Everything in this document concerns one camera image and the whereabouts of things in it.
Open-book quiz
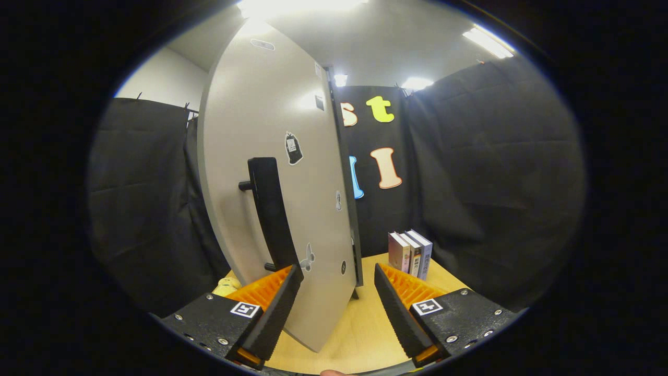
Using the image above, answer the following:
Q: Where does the black door handle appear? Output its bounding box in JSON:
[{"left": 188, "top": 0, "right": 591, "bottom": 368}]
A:
[{"left": 238, "top": 157, "right": 301, "bottom": 273}]

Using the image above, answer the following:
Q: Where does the brown spine book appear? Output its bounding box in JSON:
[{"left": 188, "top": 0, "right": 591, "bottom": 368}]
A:
[{"left": 399, "top": 231, "right": 422, "bottom": 277}]

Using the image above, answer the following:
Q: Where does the beige cabinet door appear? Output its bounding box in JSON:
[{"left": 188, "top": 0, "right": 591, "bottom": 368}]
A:
[{"left": 197, "top": 20, "right": 362, "bottom": 354}]

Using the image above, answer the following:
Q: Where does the large ceiling light panel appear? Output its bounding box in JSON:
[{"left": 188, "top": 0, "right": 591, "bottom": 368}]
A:
[{"left": 237, "top": 0, "right": 367, "bottom": 19}]

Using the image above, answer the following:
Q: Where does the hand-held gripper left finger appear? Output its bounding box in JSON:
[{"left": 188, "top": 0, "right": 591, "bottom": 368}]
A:
[{"left": 158, "top": 264, "right": 304, "bottom": 371}]

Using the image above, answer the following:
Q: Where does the dark grey cabinet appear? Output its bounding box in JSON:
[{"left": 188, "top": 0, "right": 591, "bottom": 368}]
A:
[{"left": 325, "top": 65, "right": 365, "bottom": 300}]

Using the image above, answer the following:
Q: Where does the grey blue book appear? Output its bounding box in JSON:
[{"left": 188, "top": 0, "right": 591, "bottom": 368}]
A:
[{"left": 406, "top": 229, "right": 433, "bottom": 281}]

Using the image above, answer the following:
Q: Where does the yellow plush toy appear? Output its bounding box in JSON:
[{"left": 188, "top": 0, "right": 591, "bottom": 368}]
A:
[{"left": 212, "top": 277, "right": 244, "bottom": 298}]

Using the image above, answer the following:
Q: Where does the long ceiling light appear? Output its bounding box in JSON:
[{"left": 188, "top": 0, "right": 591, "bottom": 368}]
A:
[{"left": 463, "top": 26, "right": 515, "bottom": 60}]

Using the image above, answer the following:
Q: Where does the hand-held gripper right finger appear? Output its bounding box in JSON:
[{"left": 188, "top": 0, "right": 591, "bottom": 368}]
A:
[{"left": 373, "top": 262, "right": 523, "bottom": 368}]

